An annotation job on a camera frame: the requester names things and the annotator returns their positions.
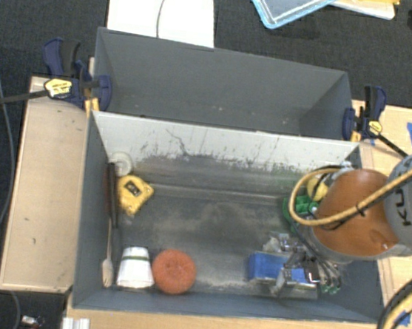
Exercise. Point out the grey metal bin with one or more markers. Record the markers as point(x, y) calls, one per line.
point(214, 94)

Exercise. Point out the pale wood board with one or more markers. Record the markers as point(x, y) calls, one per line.
point(46, 192)

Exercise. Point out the orange round scrubber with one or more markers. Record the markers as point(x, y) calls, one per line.
point(173, 271)

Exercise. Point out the blue and silver box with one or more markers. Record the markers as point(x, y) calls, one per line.
point(265, 267)

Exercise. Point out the white plastic fork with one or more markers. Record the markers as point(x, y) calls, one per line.
point(107, 265)

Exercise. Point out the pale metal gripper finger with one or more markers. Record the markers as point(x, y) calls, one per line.
point(286, 279)
point(279, 243)

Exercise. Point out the yellow tape measure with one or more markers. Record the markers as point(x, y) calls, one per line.
point(132, 192)

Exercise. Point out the green toy block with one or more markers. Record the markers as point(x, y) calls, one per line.
point(299, 206)

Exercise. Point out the white tape roll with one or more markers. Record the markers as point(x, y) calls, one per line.
point(121, 161)

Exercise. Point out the yellow toy fruit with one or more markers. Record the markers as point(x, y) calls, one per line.
point(316, 190)

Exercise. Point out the white paper cup green stripe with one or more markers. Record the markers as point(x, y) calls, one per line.
point(135, 272)

